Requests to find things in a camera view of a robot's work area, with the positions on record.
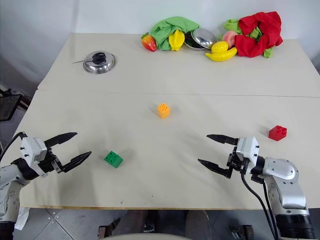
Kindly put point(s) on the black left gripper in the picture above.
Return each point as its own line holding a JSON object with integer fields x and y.
{"x": 50, "y": 162}

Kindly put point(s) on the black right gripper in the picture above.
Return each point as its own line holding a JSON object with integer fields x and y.
{"x": 236, "y": 160}

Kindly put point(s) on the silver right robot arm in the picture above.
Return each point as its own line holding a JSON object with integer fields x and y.
{"x": 287, "y": 180}

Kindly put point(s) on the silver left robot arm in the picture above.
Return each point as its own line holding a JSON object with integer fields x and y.
{"x": 8, "y": 176}

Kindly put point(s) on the green toy brick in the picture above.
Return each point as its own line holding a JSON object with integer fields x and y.
{"x": 113, "y": 159}

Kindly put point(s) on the red toy brick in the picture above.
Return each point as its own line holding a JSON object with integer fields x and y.
{"x": 278, "y": 133}

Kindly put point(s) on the orange toy brick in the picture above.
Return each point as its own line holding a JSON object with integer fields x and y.
{"x": 163, "y": 110}

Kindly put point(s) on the dark rounded shape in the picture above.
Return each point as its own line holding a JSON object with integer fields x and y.
{"x": 197, "y": 222}

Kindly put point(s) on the black screen on stand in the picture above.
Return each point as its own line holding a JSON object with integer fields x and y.
{"x": 8, "y": 107}

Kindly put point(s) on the white crumpled paper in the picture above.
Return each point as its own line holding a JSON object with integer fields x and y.
{"x": 22, "y": 218}

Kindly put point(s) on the thin metal skewer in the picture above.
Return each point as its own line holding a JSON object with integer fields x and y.
{"x": 78, "y": 61}

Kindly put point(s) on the steel pot lid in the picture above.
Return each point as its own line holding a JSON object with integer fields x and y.
{"x": 100, "y": 62}

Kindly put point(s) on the yellow toy banana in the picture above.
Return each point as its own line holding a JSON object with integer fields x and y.
{"x": 221, "y": 55}

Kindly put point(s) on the yellow toy lemon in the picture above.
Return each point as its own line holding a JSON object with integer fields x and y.
{"x": 220, "y": 46}

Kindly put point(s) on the dark steel bowl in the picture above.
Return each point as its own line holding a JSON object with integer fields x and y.
{"x": 191, "y": 44}

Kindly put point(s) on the pink toy peach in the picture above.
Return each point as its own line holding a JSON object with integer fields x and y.
{"x": 229, "y": 38}

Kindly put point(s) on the shiny steel bowl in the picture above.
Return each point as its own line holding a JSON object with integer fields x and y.
{"x": 203, "y": 38}

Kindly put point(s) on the yellow toy starfruit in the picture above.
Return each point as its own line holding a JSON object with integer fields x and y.
{"x": 176, "y": 40}

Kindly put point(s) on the red cloth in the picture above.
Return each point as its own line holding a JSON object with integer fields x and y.
{"x": 260, "y": 35}

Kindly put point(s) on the small light green cloth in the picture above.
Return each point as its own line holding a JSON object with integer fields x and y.
{"x": 233, "y": 26}

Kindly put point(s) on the red toy strawberry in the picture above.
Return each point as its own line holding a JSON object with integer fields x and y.
{"x": 149, "y": 43}

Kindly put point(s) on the large green cloth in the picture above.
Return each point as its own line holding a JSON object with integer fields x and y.
{"x": 172, "y": 28}

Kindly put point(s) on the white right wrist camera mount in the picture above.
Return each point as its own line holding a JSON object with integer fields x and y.
{"x": 247, "y": 150}

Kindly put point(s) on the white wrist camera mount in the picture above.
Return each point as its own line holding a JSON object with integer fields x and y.
{"x": 31, "y": 148}
{"x": 247, "y": 150}

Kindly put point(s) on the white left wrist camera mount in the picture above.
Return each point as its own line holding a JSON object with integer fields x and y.
{"x": 31, "y": 148}

